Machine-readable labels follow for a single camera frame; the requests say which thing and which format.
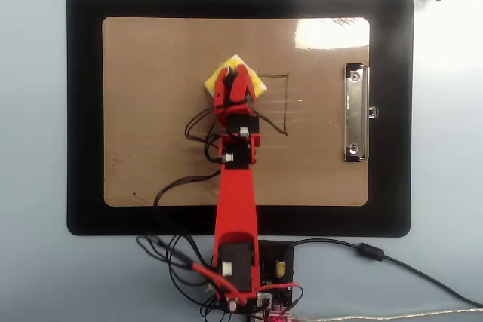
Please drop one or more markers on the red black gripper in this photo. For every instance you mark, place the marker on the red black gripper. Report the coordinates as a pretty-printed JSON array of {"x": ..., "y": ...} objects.
[{"x": 241, "y": 124}]

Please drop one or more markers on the yellow white sponge black knob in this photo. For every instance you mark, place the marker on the yellow white sponge black knob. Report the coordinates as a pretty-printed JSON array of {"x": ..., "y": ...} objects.
[{"x": 211, "y": 82}]

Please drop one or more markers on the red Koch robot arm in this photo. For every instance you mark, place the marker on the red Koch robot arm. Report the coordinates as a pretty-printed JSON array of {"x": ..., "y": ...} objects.
[{"x": 235, "y": 201}]

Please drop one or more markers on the brown clipboard board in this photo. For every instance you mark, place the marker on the brown clipboard board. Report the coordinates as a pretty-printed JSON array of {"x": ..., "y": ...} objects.
[{"x": 158, "y": 92}]

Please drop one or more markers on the controller board with purple light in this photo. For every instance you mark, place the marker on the controller board with purple light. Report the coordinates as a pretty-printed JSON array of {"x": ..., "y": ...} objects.
[{"x": 277, "y": 312}]

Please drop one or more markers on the silver metal clipboard clip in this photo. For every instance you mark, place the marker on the silver metal clipboard clip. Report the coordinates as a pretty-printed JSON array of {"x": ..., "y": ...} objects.
[{"x": 356, "y": 111}]

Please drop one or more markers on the black rectangular mat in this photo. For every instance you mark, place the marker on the black rectangular mat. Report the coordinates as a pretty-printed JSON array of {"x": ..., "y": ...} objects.
[{"x": 87, "y": 111}]

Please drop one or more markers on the yellow power connector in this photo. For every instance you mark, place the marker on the yellow power connector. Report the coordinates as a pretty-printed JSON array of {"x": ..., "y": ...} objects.
[{"x": 280, "y": 268}]

